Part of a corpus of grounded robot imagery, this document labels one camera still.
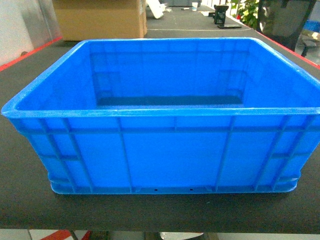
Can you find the large blue plastic crate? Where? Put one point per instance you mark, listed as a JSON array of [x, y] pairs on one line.
[[170, 116]]

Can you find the brown cardboard box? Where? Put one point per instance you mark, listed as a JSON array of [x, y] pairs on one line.
[[81, 20]]

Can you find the white foam piece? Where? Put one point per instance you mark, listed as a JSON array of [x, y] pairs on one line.
[[156, 8]]

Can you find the white paper cup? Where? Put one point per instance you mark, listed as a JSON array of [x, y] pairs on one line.
[[194, 6]]

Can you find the black device on table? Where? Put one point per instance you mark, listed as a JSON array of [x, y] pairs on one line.
[[220, 18]]

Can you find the green potted plant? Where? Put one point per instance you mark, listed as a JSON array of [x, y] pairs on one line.
[[246, 11]]

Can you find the black office chair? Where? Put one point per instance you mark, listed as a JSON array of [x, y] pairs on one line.
[[283, 20]]

